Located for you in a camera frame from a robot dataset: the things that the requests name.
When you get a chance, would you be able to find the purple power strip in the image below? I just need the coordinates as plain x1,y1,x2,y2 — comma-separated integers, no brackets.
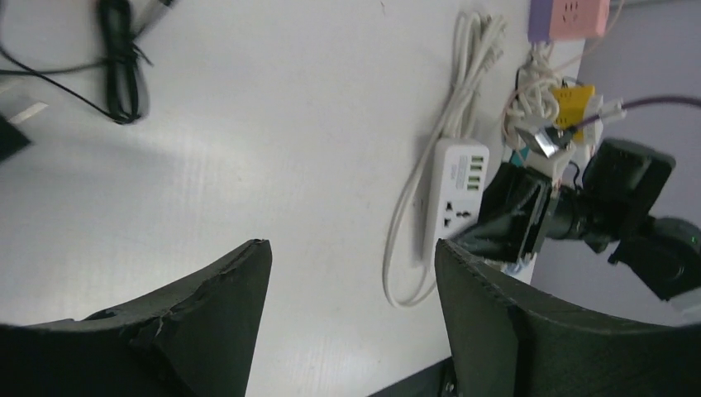
527,0,553,43

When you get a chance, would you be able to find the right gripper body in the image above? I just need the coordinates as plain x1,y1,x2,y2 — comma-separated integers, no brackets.
451,163,586,263

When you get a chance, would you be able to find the white bundled cord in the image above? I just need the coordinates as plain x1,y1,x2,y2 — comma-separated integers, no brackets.
501,43,570,151

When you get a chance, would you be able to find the yellow cube socket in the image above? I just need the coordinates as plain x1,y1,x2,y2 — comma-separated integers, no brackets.
551,85,596,127

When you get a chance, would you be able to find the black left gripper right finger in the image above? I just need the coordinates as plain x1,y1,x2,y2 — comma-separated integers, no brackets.
434,240,700,396

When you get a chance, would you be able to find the black adapter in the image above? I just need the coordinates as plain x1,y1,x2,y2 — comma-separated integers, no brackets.
0,0,176,126

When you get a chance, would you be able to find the white power strip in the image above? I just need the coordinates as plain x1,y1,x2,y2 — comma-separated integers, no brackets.
423,138,489,262

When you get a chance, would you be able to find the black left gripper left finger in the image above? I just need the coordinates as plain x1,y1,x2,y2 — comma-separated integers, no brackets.
1,240,272,396

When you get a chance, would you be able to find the pink cube socket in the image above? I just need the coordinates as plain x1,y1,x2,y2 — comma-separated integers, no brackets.
549,0,610,41

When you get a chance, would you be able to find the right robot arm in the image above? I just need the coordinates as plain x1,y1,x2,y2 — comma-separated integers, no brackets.
450,138,700,301

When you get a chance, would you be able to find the white strip cord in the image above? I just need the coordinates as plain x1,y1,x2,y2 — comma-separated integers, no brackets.
382,11,508,309

